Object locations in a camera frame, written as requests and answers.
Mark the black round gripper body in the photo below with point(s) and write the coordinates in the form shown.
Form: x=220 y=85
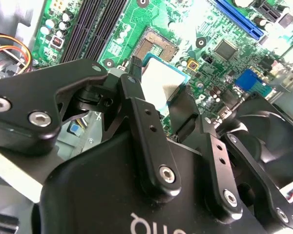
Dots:
x=92 y=195

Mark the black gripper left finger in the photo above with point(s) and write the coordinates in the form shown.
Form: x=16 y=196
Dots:
x=27 y=97

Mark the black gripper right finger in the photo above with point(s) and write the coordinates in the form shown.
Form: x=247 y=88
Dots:
x=224 y=178

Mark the CPU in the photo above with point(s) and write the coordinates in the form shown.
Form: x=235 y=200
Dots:
x=161 y=78

